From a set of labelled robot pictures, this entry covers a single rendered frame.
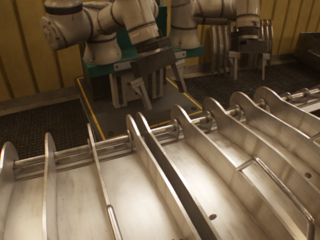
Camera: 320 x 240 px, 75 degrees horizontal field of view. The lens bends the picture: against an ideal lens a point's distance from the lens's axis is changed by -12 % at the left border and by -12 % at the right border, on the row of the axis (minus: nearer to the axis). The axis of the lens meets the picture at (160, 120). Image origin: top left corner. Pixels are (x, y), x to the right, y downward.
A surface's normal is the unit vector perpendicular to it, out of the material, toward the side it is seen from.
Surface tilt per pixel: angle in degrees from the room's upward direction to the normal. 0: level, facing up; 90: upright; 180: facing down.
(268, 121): 90
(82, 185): 13
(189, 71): 90
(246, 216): 1
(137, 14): 72
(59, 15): 97
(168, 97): 0
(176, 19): 90
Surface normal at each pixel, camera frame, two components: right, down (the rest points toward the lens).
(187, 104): 0.00, -0.80
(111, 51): 0.62, 0.11
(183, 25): -0.11, 0.60
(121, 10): -0.63, 0.46
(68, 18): 0.52, 0.61
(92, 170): -0.10, -0.92
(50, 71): 0.36, 0.55
